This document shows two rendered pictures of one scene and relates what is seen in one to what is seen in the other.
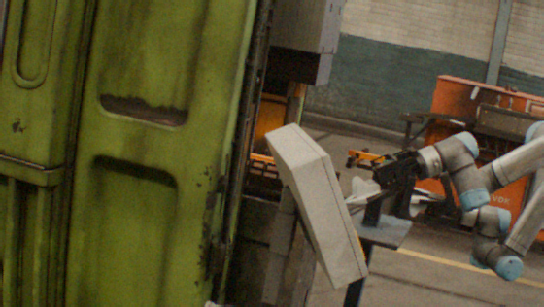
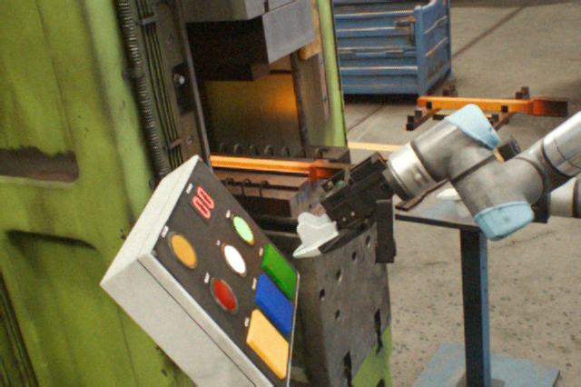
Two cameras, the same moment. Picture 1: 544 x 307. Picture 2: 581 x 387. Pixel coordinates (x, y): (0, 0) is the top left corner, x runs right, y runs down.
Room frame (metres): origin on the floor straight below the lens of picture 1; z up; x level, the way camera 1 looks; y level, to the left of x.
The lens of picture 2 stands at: (0.55, -0.51, 1.57)
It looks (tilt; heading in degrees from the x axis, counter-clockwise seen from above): 23 degrees down; 18
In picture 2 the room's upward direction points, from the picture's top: 8 degrees counter-clockwise
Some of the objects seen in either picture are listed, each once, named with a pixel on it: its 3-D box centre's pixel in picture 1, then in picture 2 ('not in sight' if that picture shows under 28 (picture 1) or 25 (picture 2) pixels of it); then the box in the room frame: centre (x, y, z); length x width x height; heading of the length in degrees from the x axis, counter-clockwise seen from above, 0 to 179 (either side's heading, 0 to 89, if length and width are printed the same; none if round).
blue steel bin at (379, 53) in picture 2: not in sight; (364, 48); (6.08, 0.53, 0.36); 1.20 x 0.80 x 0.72; 78
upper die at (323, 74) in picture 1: (258, 56); (206, 31); (2.00, 0.10, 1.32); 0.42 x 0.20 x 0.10; 77
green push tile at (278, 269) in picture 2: not in sight; (277, 272); (1.51, -0.15, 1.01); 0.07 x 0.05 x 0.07; 12
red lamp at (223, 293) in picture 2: not in sight; (223, 295); (1.31, -0.15, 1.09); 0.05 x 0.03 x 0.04; 167
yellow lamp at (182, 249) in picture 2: not in sight; (182, 250); (1.30, -0.11, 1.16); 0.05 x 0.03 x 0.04; 167
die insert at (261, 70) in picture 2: (245, 78); (203, 64); (2.03, 0.14, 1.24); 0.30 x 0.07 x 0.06; 77
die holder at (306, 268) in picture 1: (229, 241); (258, 268); (2.06, 0.10, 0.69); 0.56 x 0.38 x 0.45; 77
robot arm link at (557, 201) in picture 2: (468, 213); (562, 196); (1.86, -0.62, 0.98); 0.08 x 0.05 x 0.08; 167
